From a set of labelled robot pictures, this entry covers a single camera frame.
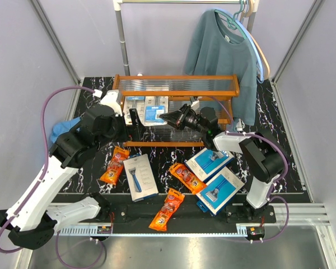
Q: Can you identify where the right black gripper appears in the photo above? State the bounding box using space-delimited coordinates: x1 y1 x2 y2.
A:
160 104 207 135

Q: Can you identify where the Gillette razor blister pack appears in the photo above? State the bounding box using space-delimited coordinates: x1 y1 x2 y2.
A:
143 96 169 126

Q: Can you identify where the orange bic razor bag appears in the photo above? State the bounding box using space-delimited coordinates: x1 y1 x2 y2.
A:
169 163 207 194
149 188 185 231
100 146 129 185

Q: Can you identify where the orange BIC razor bag front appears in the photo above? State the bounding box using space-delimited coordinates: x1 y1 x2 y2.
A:
149 188 185 231

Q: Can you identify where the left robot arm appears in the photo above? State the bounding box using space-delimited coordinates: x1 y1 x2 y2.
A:
0 104 146 250

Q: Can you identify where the Gillette razor pack on shelf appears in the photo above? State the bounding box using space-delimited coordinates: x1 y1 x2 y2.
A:
123 96 145 125

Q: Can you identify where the orange wooden three-tier shelf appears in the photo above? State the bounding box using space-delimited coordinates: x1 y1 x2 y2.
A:
113 75 240 147

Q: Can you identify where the white Harry's razor box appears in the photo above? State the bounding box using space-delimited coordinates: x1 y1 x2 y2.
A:
123 154 158 202

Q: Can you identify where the blue razor box upper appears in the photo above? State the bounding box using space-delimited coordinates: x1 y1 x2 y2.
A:
185 148 234 182

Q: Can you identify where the blue razor box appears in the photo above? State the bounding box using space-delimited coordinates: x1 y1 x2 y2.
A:
196 168 244 216
185 148 234 182

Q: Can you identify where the blue cloth hat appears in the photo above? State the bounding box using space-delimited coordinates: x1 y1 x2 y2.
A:
50 117 81 143

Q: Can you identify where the teal t-shirt on hanger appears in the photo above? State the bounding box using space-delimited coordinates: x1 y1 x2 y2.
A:
184 9 257 132

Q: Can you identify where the blue razor box lower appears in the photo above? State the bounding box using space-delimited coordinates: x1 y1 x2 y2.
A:
196 168 244 216

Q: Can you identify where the light blue clothes hanger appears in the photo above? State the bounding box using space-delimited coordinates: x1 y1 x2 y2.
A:
214 1 264 83

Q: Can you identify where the metal clothes rack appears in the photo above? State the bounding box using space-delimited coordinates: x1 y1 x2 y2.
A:
113 1 248 76

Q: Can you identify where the wooden clothes hanger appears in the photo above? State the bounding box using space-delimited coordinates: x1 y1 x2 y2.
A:
240 0 270 81

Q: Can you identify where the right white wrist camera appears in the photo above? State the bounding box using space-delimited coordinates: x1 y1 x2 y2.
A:
190 96 200 111

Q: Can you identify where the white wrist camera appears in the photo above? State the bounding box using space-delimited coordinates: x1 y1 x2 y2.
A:
190 96 200 111
100 90 123 116

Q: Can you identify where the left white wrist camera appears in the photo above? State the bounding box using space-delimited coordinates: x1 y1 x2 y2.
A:
100 90 123 116

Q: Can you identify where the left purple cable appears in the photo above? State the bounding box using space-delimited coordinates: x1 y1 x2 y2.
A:
0 86 107 267

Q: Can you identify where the purple cable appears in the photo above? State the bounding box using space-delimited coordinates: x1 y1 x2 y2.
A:
193 95 291 243
0 86 107 267

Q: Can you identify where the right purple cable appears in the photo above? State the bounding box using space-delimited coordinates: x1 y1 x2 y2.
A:
193 95 291 243

